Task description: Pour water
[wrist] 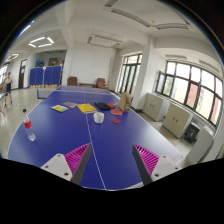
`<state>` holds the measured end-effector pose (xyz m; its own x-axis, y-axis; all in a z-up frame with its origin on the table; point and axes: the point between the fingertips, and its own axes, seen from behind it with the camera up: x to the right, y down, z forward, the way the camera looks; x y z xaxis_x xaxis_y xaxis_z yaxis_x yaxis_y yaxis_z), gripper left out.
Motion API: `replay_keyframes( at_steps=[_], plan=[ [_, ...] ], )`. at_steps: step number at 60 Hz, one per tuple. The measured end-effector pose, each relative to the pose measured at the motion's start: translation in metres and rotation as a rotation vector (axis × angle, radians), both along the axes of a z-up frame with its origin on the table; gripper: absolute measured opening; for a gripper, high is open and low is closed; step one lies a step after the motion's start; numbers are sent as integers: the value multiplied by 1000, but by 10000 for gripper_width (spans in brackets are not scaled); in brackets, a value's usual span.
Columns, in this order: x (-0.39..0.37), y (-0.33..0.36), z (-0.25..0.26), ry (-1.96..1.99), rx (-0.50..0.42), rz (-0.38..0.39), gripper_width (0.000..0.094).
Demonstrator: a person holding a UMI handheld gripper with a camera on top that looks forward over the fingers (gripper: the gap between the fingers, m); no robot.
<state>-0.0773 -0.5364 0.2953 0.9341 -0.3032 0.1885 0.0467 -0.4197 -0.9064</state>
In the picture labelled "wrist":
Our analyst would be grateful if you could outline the person in dark shorts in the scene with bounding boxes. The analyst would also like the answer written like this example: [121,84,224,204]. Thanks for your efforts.
[4,73,13,98]

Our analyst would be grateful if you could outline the small colourful book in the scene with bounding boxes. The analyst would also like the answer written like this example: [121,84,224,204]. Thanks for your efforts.
[51,105,69,112]

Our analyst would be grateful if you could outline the red paddle behind pouch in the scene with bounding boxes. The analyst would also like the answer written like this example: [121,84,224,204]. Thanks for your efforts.
[107,103,116,108]

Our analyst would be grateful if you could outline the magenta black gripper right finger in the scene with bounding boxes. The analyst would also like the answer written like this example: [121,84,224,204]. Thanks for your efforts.
[132,144,181,185]

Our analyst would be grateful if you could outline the far beige cabinet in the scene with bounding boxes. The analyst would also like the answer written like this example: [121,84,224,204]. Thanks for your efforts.
[143,93,166,121]

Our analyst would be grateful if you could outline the brown armchair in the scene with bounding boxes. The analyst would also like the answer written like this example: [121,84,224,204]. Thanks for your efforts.
[96,78,108,89]
[67,76,78,86]

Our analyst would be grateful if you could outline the blue partition screens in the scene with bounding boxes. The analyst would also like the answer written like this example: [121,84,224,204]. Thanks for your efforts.
[29,66,61,85]

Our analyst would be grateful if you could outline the black bin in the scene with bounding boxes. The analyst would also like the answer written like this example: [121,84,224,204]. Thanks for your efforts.
[184,122,200,143]

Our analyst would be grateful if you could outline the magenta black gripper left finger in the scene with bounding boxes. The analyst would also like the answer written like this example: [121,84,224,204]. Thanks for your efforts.
[42,143,91,185]

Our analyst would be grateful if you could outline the small red coaster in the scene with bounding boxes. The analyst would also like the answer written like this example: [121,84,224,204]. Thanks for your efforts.
[112,119,120,124]

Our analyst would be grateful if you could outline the clear water bottle red label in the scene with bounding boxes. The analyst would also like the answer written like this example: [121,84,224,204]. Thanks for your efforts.
[23,115,36,141]

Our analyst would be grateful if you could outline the blue table tennis table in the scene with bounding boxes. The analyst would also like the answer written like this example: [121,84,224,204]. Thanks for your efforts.
[8,86,181,190]

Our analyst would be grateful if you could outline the white cup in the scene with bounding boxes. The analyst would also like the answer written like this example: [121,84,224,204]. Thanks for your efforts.
[93,112,104,124]

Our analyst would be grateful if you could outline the grey brown booklet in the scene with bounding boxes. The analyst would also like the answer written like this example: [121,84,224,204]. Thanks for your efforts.
[62,102,77,108]

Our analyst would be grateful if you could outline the near beige cabinet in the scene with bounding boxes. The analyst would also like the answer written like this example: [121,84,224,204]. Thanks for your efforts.
[163,104,193,138]

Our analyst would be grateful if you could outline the left brown armchair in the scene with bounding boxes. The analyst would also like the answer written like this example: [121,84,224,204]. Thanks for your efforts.
[67,76,78,86]

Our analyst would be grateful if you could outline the beige cabinet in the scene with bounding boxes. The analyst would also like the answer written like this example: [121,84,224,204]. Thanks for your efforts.
[163,104,193,138]
[143,93,166,121]

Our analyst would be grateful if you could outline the right brown armchair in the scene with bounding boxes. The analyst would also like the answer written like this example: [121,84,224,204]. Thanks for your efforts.
[96,78,108,89]

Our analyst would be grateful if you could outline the yellow book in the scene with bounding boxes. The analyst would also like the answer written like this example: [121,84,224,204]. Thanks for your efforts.
[77,103,97,114]

